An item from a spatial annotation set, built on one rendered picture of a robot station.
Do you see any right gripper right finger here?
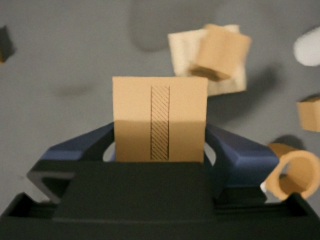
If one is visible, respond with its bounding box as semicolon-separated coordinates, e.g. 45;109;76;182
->
203;122;280;198

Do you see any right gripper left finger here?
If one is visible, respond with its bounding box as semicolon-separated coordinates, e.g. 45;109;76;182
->
39;122;115;161

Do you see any tan hollow tube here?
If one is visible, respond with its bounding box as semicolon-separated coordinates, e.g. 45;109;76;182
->
261;142;317;200

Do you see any small square wooden pallet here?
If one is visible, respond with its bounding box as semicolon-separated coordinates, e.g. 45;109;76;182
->
167;24;241;95

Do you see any white paper roll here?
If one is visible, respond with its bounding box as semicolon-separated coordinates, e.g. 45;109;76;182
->
292;25;320;65

